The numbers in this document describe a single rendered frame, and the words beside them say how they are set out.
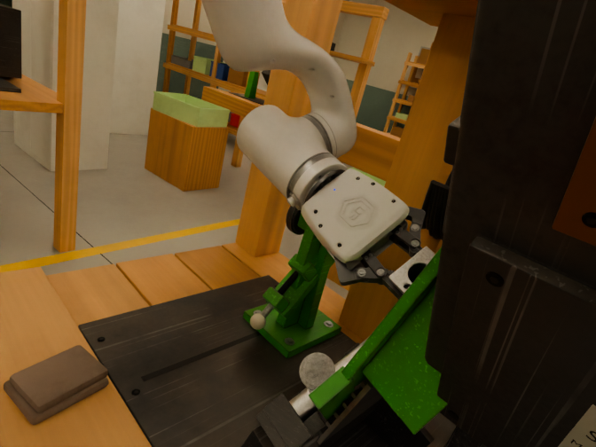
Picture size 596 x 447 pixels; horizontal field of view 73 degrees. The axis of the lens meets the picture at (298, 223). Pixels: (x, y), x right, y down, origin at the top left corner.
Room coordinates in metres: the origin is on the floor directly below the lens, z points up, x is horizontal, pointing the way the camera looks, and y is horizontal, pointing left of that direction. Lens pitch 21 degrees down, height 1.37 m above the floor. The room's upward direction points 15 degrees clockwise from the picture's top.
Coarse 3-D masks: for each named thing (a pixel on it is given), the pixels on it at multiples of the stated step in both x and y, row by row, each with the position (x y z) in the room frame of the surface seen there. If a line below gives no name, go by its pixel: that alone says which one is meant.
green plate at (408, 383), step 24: (432, 264) 0.29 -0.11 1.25; (408, 288) 0.30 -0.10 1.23; (432, 288) 0.30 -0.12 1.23; (408, 312) 0.30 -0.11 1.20; (384, 336) 0.30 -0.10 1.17; (408, 336) 0.30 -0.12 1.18; (360, 360) 0.31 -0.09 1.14; (384, 360) 0.31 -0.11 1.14; (408, 360) 0.30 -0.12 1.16; (384, 384) 0.30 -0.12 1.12; (408, 384) 0.29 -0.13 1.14; (432, 384) 0.28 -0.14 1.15; (408, 408) 0.29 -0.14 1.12; (432, 408) 0.28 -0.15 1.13
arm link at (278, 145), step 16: (256, 112) 0.57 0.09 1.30; (272, 112) 0.57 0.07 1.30; (240, 128) 0.56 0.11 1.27; (256, 128) 0.55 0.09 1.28; (272, 128) 0.54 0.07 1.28; (288, 128) 0.54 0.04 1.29; (304, 128) 0.55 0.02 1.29; (320, 128) 0.56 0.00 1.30; (240, 144) 0.57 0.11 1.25; (256, 144) 0.54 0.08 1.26; (272, 144) 0.53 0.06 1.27; (288, 144) 0.52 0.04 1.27; (304, 144) 0.52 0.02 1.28; (320, 144) 0.54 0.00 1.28; (256, 160) 0.54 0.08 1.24; (272, 160) 0.52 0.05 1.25; (288, 160) 0.50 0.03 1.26; (304, 160) 0.50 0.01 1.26; (272, 176) 0.52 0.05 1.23; (288, 176) 0.49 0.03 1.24
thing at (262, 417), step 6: (258, 414) 0.37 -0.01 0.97; (264, 414) 0.37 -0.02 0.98; (258, 420) 0.37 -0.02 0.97; (264, 420) 0.37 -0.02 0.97; (270, 420) 0.37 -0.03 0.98; (264, 426) 0.36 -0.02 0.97; (270, 426) 0.36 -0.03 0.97; (270, 432) 0.36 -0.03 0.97; (276, 432) 0.36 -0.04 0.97; (270, 438) 0.35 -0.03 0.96; (276, 438) 0.35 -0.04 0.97; (276, 444) 0.35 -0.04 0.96; (282, 444) 0.35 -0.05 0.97
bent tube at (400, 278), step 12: (420, 252) 0.41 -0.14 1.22; (432, 252) 0.40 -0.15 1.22; (408, 264) 0.40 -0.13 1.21; (420, 264) 0.40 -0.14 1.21; (396, 276) 0.39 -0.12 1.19; (408, 276) 0.41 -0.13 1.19; (348, 360) 0.43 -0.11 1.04; (300, 396) 0.40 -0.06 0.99; (300, 408) 0.38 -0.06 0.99; (312, 408) 0.39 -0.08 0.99
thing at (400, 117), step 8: (408, 56) 10.59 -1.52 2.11; (416, 56) 10.94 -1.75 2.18; (408, 64) 10.51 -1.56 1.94; (416, 64) 10.40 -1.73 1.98; (400, 80) 10.59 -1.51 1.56; (408, 80) 10.95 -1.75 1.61; (400, 88) 10.59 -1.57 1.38; (408, 88) 10.96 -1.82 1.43; (392, 104) 10.59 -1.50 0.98; (400, 104) 10.95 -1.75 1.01; (408, 104) 10.33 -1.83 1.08; (392, 112) 10.58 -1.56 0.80; (400, 112) 10.96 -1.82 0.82; (392, 120) 10.47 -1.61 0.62; (400, 120) 10.36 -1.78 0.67; (384, 128) 10.60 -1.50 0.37; (392, 128) 10.56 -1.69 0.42; (400, 128) 10.53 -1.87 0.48; (400, 136) 10.41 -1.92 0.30
